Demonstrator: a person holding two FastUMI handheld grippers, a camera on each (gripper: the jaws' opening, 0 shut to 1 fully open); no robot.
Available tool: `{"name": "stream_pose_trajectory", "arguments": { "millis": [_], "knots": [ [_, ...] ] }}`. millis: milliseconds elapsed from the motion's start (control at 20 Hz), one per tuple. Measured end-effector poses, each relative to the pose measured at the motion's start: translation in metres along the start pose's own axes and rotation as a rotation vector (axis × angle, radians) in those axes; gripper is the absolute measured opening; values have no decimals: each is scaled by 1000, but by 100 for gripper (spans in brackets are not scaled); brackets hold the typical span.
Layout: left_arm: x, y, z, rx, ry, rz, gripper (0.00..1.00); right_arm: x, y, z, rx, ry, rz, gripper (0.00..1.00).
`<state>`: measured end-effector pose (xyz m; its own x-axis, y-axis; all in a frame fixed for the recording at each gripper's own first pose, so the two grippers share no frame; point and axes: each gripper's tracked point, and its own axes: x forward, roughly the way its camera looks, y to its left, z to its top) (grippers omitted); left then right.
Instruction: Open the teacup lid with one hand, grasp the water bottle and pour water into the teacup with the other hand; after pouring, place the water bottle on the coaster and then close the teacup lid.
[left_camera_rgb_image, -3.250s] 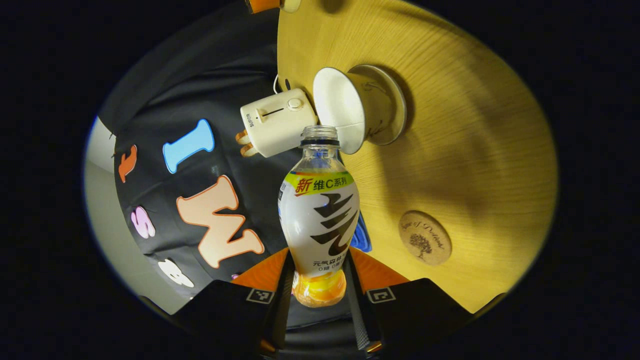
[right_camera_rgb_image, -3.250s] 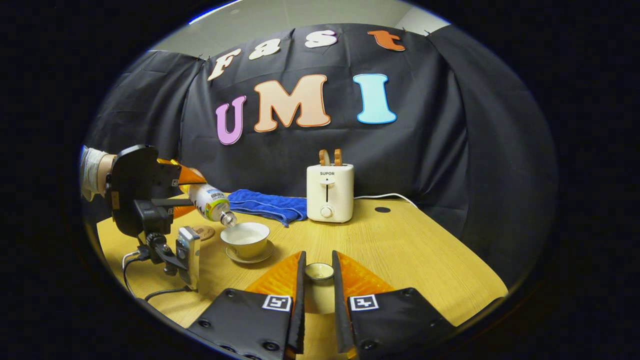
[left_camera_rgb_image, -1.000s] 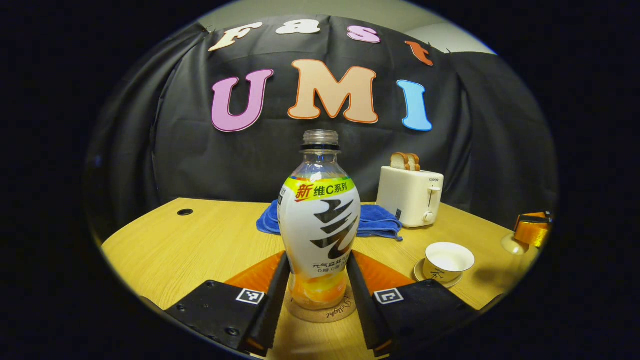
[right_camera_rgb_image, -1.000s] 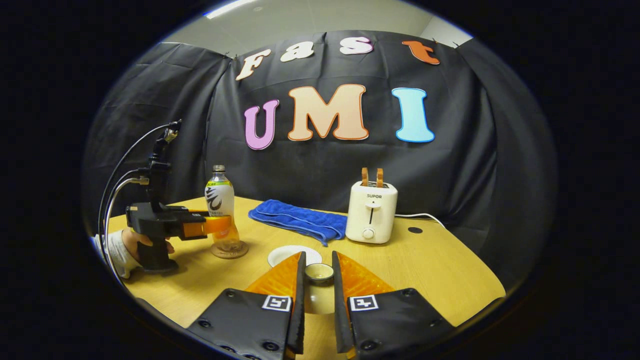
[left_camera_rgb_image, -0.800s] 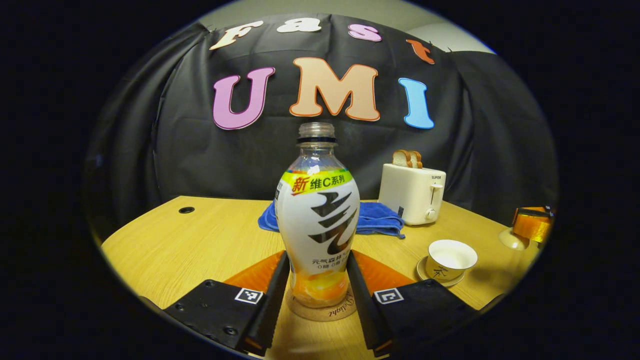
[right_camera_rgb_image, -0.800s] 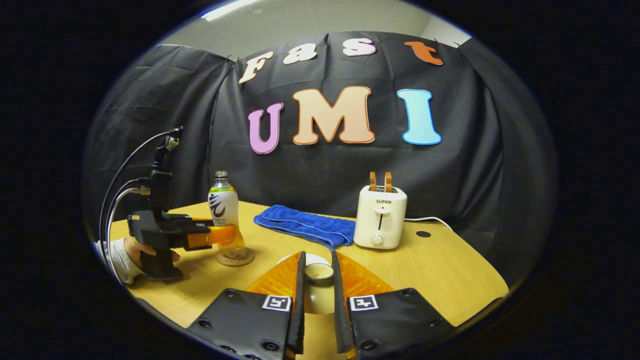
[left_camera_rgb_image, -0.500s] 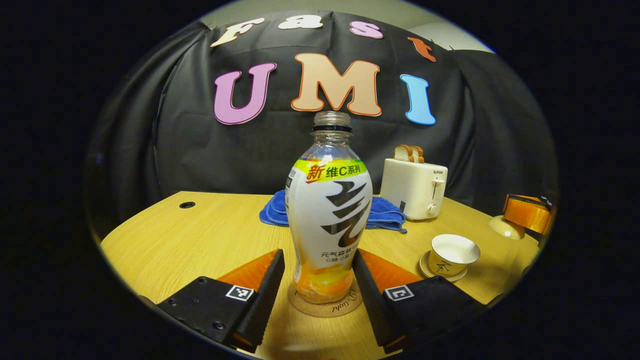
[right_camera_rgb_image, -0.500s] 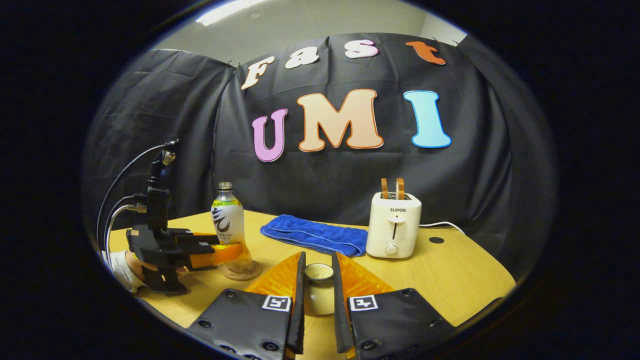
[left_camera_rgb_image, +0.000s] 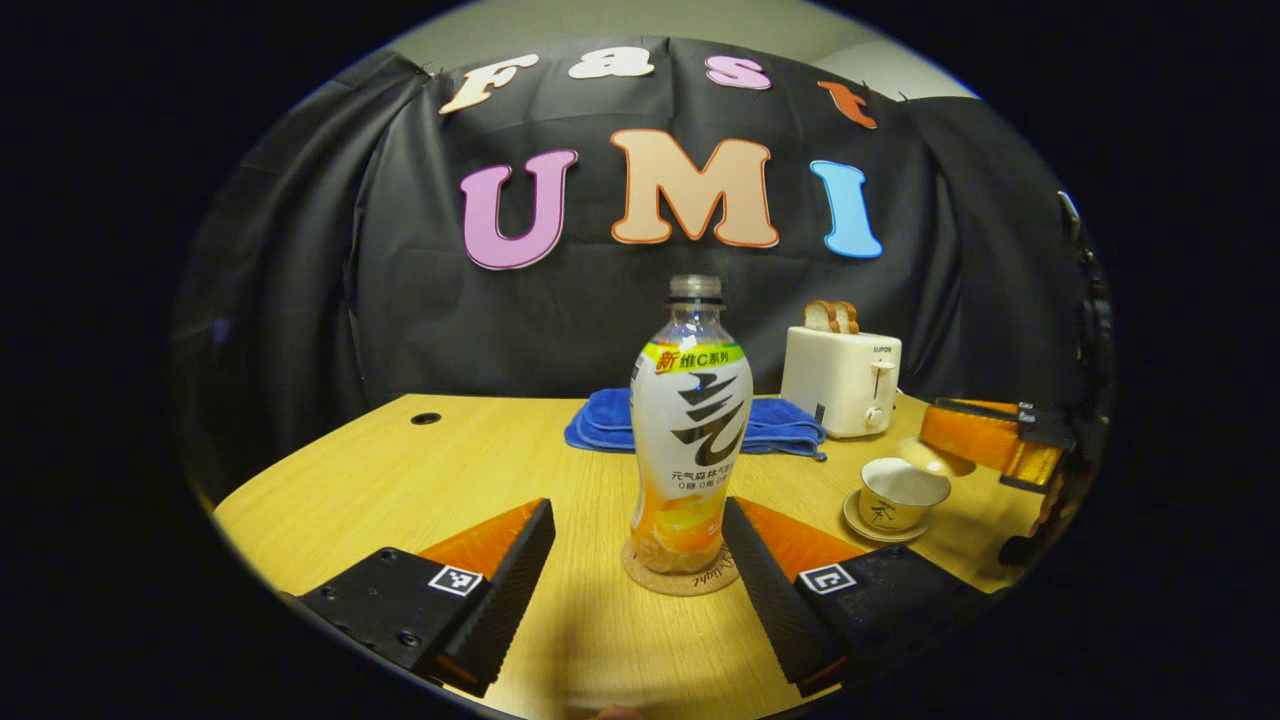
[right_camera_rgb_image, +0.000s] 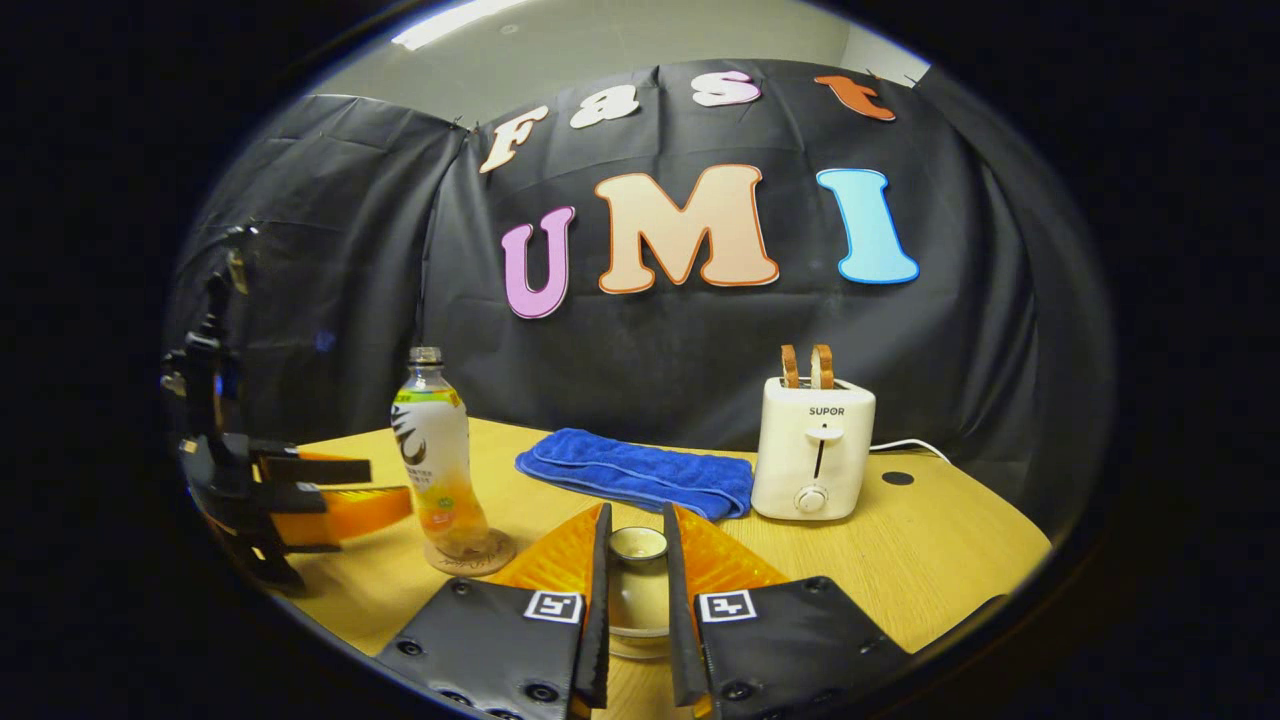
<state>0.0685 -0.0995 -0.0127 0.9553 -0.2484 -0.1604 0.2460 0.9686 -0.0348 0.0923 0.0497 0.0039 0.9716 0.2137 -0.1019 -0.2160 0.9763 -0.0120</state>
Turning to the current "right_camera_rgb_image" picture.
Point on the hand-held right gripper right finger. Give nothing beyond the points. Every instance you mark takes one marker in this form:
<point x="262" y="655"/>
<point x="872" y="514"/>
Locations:
<point x="680" y="600"/>

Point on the clear water bottle white label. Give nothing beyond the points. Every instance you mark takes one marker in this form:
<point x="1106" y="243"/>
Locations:
<point x="435" y="460"/>

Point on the round cork coaster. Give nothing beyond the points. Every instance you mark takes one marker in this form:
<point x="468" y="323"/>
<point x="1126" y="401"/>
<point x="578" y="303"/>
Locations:
<point x="495" y="555"/>

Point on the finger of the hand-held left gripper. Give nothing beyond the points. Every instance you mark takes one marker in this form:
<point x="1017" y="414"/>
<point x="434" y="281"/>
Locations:
<point x="360" y="512"/>
<point x="320" y="471"/>

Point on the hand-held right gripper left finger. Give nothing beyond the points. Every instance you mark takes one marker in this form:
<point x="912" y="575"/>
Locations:
<point x="598" y="600"/>

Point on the blue towel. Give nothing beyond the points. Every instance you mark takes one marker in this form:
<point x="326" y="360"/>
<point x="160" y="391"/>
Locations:
<point x="630" y="470"/>

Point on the cream teacup lid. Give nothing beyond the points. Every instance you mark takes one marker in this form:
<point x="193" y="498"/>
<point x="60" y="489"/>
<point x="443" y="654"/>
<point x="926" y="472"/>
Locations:
<point x="638" y="548"/>

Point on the toast slice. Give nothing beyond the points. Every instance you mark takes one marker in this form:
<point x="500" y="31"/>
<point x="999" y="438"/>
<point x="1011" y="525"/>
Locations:
<point x="790" y="366"/>
<point x="822" y="368"/>

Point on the white toaster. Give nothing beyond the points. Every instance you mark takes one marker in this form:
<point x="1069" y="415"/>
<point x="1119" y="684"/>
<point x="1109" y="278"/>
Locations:
<point x="812" y="450"/>

